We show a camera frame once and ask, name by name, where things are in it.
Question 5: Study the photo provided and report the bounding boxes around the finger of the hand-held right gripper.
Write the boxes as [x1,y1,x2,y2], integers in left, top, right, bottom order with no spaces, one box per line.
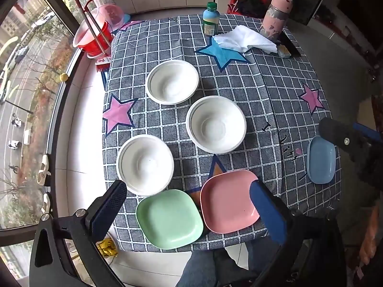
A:
[318,117,374,168]
[352,122,383,144]

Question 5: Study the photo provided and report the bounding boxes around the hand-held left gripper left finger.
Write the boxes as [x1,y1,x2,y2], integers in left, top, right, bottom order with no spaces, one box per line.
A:
[29,180,128,287]

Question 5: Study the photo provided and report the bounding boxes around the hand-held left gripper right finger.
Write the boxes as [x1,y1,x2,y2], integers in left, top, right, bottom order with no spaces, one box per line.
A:
[249,180,354,287]

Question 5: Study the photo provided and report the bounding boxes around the white bowl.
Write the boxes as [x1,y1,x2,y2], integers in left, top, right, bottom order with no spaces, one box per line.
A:
[146,60,200,105]
[186,96,247,155]
[116,134,175,197]

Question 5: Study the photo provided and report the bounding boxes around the yellow crumpled floor object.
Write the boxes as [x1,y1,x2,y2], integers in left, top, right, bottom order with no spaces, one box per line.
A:
[96,237,118,258]

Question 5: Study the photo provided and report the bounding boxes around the blue oval dish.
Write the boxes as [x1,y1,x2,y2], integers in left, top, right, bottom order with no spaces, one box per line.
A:
[307,135,337,185]

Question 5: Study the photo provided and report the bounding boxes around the pink square plate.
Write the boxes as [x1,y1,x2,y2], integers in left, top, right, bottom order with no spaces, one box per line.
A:
[200,169,261,234]

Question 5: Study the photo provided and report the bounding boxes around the green square plate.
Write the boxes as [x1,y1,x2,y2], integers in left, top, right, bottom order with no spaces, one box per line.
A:
[136,189,204,249]

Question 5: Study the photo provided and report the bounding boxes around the grey checked star tablecloth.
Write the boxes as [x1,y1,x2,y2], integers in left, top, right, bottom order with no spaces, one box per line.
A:
[102,14,342,252]

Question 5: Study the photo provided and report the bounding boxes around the person's jeans legs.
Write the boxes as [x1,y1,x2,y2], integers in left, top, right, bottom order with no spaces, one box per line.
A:
[176,238,271,287]

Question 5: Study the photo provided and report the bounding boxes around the yellow sponge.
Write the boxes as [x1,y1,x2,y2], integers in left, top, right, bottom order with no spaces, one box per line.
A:
[277,45,293,59]

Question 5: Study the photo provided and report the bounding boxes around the black flat object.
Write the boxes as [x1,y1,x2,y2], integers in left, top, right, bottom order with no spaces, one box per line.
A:
[280,32,301,58]

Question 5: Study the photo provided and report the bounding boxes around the white crumpled tissue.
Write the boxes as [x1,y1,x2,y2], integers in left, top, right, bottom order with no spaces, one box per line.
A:
[212,25,278,54]

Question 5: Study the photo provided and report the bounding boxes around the worn pink thermos flask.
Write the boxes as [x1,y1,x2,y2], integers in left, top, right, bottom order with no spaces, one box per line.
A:
[259,0,294,41]

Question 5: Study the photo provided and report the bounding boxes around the red hand broom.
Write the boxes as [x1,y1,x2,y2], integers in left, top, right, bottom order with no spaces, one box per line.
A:
[95,54,112,73]

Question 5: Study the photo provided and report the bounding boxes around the dark cloth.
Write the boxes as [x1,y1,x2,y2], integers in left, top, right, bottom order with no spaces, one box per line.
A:
[236,0,267,15]

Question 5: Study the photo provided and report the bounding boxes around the green capped plastic bottle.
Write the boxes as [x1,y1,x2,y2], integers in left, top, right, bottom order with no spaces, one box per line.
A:
[203,2,220,37]

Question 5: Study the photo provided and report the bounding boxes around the red plastic bucket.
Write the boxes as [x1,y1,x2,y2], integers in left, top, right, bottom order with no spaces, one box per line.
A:
[82,20,117,58]

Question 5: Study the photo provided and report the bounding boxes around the metal mop pole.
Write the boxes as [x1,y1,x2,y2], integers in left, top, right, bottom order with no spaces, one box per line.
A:
[74,0,106,55]

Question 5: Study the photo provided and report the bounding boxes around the white window handle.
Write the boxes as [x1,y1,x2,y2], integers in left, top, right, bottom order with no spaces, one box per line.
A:
[41,193,52,215]
[36,154,50,186]

